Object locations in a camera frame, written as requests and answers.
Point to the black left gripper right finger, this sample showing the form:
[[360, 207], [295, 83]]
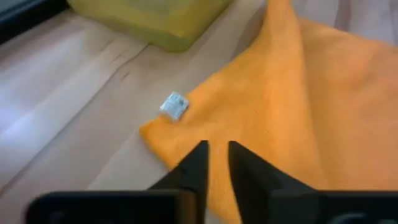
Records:
[[273, 202]]

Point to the orange microfiber towel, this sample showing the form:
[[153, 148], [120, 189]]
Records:
[[295, 109]]

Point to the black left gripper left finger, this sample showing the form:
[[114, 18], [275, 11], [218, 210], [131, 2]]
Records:
[[180, 202]]

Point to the yellow-green plastic bin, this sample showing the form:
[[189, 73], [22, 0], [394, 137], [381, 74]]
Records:
[[161, 18]]

